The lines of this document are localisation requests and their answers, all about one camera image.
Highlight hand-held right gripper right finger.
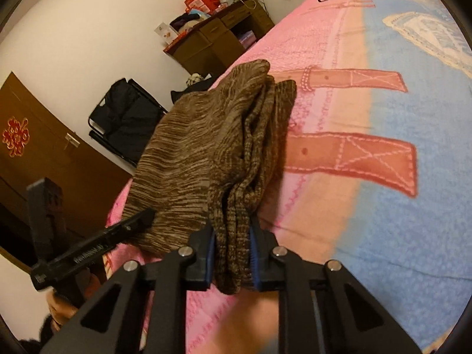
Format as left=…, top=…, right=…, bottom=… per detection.
left=251, top=217, right=421, bottom=354

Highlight brown wooden door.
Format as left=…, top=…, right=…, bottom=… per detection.
left=0, top=72, right=134, bottom=266

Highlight blue pink printed blanket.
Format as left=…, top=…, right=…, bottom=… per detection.
left=105, top=0, right=472, bottom=354

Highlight white card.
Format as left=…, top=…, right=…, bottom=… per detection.
left=154, top=22, right=178, bottom=45

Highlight person's left hand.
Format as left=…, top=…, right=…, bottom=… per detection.
left=47, top=291, right=86, bottom=336

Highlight black folding chair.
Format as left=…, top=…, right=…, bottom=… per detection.
left=88, top=78, right=168, bottom=168

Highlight black jacket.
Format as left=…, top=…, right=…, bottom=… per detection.
left=90, top=79, right=166, bottom=155

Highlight red knot decoration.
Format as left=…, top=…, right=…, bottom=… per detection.
left=1, top=116, right=30, bottom=158

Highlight brown knit sweater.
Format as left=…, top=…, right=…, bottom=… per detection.
left=123, top=59, right=298, bottom=296

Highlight brown wooden desk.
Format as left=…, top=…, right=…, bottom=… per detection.
left=164, top=0, right=275, bottom=76

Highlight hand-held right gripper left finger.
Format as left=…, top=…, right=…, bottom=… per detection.
left=40, top=225, right=215, bottom=354

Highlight red gift box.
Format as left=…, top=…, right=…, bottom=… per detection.
left=183, top=0, right=224, bottom=14

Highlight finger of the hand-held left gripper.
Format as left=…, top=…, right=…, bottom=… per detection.
left=103, top=208, right=155, bottom=248

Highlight dark cloth pile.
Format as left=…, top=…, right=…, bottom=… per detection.
left=170, top=73, right=219, bottom=103

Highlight dark purple clothes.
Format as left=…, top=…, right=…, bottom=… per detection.
left=170, top=12, right=201, bottom=33

